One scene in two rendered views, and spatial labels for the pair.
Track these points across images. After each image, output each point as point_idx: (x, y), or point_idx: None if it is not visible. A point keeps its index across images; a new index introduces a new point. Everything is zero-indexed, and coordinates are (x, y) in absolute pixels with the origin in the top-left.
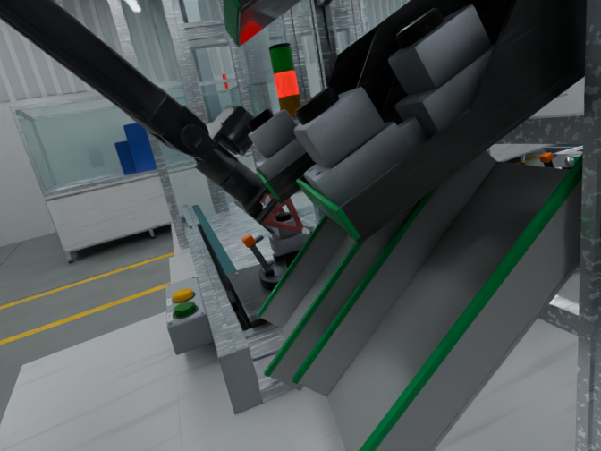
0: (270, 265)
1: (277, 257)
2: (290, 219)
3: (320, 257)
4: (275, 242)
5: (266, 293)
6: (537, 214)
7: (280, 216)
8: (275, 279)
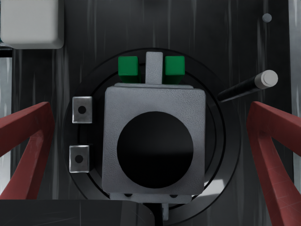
0: (97, 184)
1: (91, 162)
2: (188, 130)
3: None
4: (191, 200)
5: (201, 220)
6: None
7: (178, 171)
8: (202, 200)
